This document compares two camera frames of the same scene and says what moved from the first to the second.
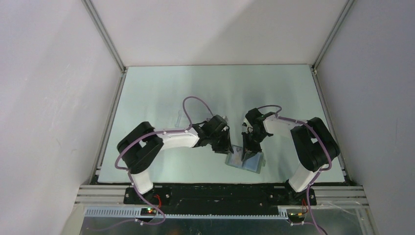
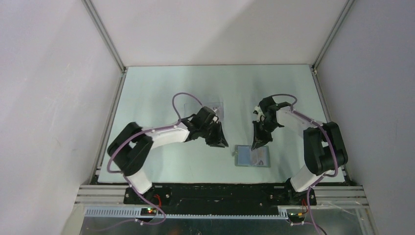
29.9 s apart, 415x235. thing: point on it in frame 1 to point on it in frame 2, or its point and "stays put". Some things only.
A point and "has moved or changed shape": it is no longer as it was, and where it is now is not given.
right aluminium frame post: (347, 6) stays put
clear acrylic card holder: (182, 120) has moved or changed shape
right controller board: (296, 217) stays put
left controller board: (148, 211) stays put
